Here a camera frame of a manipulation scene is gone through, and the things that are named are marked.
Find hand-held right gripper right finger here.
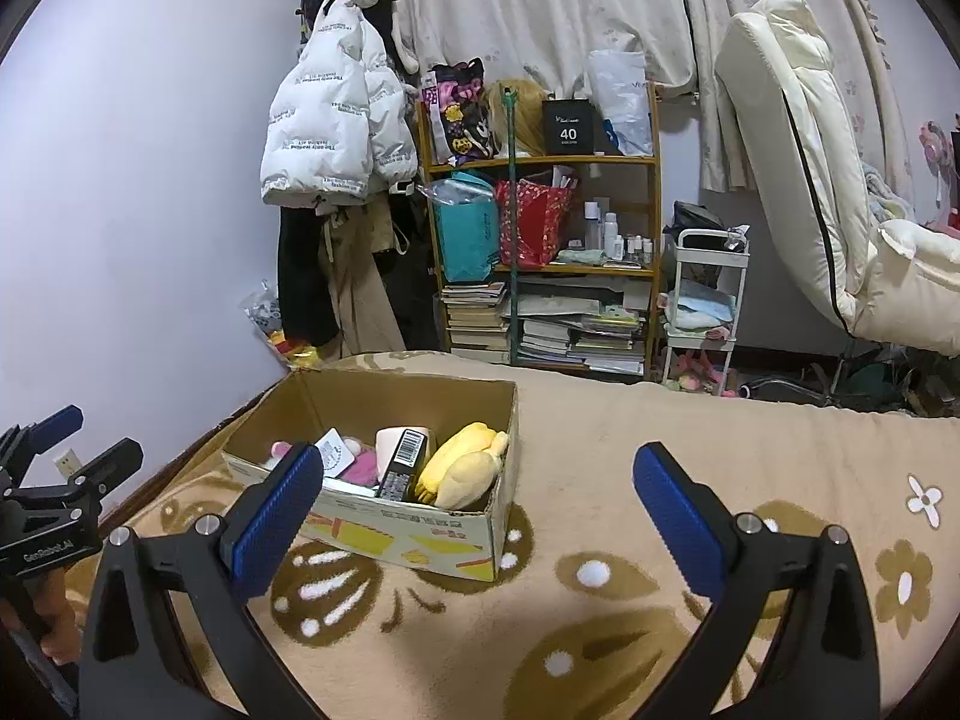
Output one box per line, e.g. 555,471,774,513
632,441,880,720

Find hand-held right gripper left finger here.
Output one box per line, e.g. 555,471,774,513
79,441,325,720

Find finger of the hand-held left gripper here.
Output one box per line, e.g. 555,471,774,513
16,404,84,460
66,438,144,517

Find pink round plush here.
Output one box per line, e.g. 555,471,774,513
339,448,382,487

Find black box with barcode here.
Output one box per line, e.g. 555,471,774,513
375,429,430,502

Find printed cardboard box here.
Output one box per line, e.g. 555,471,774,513
221,369,521,582

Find yellow plush duck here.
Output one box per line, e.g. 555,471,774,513
416,421,511,511

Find pink soft toys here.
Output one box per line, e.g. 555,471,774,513
664,349,740,398

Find person's left hand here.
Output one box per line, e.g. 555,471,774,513
34,566,82,661

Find beige brown patterned blanket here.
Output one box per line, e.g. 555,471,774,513
64,349,960,720

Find stack of thin books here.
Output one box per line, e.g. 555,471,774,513
516,292,650,377

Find plastic snack bag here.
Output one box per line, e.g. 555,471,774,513
240,281,342,372

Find folded light blue cloth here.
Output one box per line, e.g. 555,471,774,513
664,289,740,335

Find beige hanging pants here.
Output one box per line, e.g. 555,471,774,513
319,202,410,357

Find black hanging garment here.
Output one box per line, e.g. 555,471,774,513
276,202,342,346

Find white rolling cart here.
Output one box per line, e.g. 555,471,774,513
660,227,751,398

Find stack of old books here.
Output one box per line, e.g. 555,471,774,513
441,281,512,362

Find group of white cosmetic bottles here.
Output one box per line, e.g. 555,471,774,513
570,199,657,267

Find black bag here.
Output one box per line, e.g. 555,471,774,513
664,201,751,252

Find green pole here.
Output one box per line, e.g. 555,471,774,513
497,86,526,365

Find red patterned bag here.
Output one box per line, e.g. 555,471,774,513
493,178,580,269

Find teal paper bag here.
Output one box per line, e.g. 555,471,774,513
431,171,502,284

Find cream padded chair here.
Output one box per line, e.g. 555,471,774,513
714,0,960,357

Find blue grey cloth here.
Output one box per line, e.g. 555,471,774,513
862,165,912,226

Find wooden shelf unit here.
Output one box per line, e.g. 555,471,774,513
415,82,665,383

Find white puffer jacket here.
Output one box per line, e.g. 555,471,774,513
260,0,421,209

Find black cosmetics box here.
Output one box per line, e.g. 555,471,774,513
541,96,597,156

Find white plastic bag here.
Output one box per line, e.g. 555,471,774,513
587,50,655,158

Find blonde wig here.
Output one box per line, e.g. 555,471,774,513
480,77,560,158

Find colourful printed bag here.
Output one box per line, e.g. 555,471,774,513
420,56,500,166

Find cream patterned curtain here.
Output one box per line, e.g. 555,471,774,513
382,0,916,192

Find dark wooden bed frame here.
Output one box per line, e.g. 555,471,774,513
112,382,293,526

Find wall poster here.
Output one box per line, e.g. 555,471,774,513
919,116,960,230

